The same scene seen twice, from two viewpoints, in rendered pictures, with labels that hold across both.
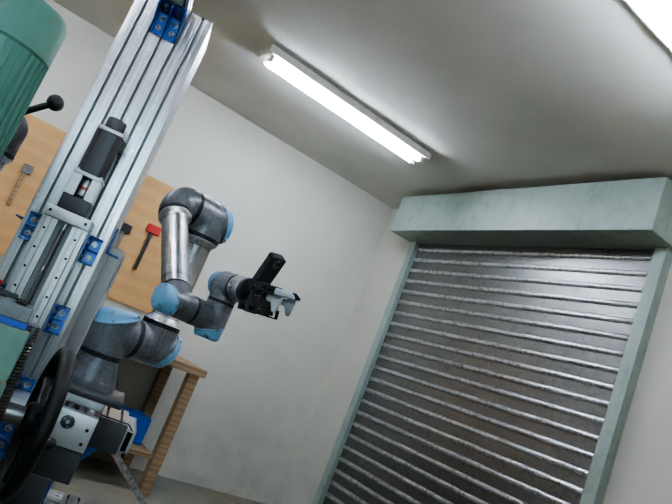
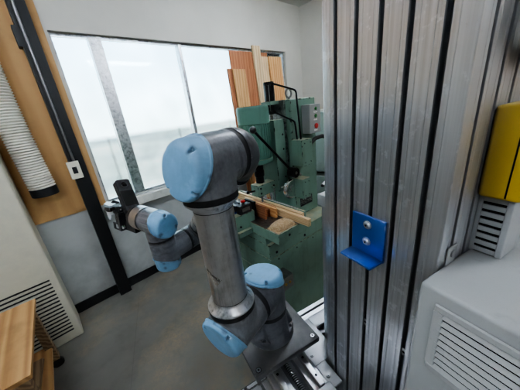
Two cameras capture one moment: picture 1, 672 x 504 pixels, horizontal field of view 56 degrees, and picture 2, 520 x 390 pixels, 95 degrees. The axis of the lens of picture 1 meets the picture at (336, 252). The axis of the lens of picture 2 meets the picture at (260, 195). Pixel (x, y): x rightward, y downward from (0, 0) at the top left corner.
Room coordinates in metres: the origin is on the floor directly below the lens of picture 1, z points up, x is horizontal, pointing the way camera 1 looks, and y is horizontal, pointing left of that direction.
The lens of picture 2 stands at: (2.44, 0.41, 1.50)
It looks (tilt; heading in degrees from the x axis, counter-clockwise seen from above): 20 degrees down; 168
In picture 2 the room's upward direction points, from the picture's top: 7 degrees counter-clockwise
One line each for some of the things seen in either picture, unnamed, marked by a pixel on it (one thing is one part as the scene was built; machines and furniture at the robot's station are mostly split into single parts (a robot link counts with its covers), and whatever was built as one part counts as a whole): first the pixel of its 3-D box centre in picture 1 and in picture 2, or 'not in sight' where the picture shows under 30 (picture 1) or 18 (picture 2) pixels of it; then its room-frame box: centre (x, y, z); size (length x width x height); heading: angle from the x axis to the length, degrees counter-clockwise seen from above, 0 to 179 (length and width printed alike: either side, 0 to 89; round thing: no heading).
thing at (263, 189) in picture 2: not in sight; (264, 189); (1.10, 0.73, 1.03); 0.14 x 0.07 x 0.09; 116
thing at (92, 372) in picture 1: (94, 367); (268, 316); (1.87, 0.51, 0.87); 0.15 x 0.15 x 0.10
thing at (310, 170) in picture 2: not in sight; (292, 158); (0.98, 0.97, 1.16); 0.22 x 0.22 x 0.72; 26
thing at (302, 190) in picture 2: not in sight; (301, 186); (1.17, 0.94, 1.02); 0.09 x 0.07 x 0.12; 26
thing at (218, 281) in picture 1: (227, 286); (157, 223); (1.75, 0.24, 1.21); 0.11 x 0.08 x 0.09; 40
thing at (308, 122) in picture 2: not in sight; (311, 118); (1.09, 1.06, 1.40); 0.10 x 0.06 x 0.16; 116
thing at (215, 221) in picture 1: (180, 280); (223, 252); (1.95, 0.41, 1.19); 0.15 x 0.12 x 0.55; 130
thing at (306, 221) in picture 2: not in sight; (272, 209); (1.18, 0.75, 0.92); 0.55 x 0.02 x 0.04; 26
